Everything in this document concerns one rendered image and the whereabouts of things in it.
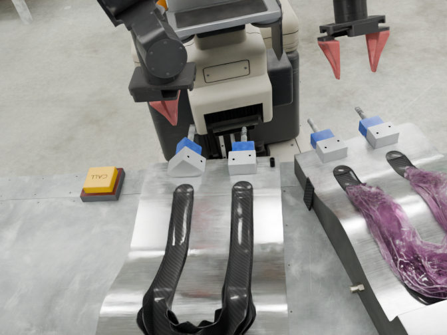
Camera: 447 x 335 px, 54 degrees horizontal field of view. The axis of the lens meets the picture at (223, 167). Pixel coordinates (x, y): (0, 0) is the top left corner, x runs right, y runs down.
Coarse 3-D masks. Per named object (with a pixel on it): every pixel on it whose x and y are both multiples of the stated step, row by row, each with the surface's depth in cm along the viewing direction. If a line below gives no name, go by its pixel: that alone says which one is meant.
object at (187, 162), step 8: (192, 128) 90; (192, 136) 89; (184, 144) 84; (192, 144) 86; (176, 152) 85; (184, 152) 81; (192, 152) 82; (200, 152) 86; (176, 160) 82; (184, 160) 80; (192, 160) 81; (200, 160) 83; (168, 168) 83; (176, 168) 81; (184, 168) 81; (192, 168) 81; (200, 168) 82; (176, 176) 83; (184, 176) 83; (192, 176) 83
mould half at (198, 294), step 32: (224, 160) 85; (160, 192) 81; (224, 192) 79; (256, 192) 78; (160, 224) 77; (192, 224) 76; (224, 224) 75; (256, 224) 74; (128, 256) 73; (160, 256) 72; (192, 256) 71; (224, 256) 70; (256, 256) 69; (128, 288) 64; (192, 288) 63; (256, 288) 61; (128, 320) 60; (192, 320) 58; (256, 320) 57
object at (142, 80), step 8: (144, 64) 66; (192, 64) 71; (136, 72) 71; (144, 72) 67; (184, 72) 69; (192, 72) 69; (136, 80) 69; (144, 80) 69; (152, 80) 67; (160, 80) 67; (168, 80) 67; (176, 80) 68; (184, 80) 68; (192, 80) 68; (128, 88) 68; (136, 88) 68; (144, 88) 68; (152, 88) 68; (160, 88) 68; (168, 88) 68; (176, 88) 67; (184, 88) 68; (192, 88) 68
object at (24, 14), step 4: (12, 0) 329; (16, 0) 329; (20, 0) 330; (16, 4) 331; (20, 4) 331; (24, 4) 335; (16, 8) 334; (20, 8) 333; (24, 8) 334; (20, 12) 336; (24, 12) 335; (28, 12) 339; (20, 16) 338; (24, 16) 338; (28, 16) 339; (24, 20) 341; (28, 20) 340; (32, 20) 344; (24, 24) 343; (28, 24) 343
